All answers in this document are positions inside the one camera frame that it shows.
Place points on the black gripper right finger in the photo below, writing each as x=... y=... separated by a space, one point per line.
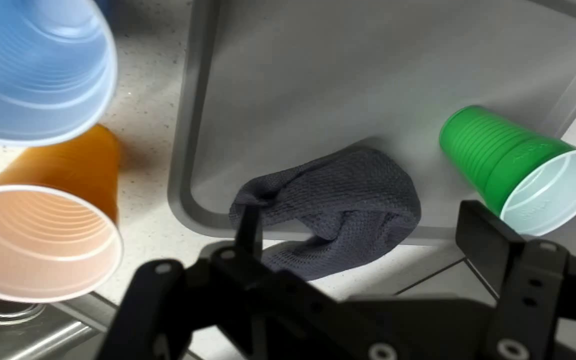
x=488 y=245

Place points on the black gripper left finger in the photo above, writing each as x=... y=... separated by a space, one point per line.
x=249 y=237

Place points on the green plastic cup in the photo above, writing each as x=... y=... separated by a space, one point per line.
x=529 y=181

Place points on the orange plastic cup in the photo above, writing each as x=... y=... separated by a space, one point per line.
x=59 y=211

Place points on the blue plastic cup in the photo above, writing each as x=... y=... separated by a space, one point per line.
x=59 y=70

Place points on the dark grey cloth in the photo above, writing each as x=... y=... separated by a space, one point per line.
x=358 y=204

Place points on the grey serving tray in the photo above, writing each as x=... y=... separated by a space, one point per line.
x=270 y=85

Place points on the stainless steel double sink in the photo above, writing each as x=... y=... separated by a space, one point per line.
x=65 y=330

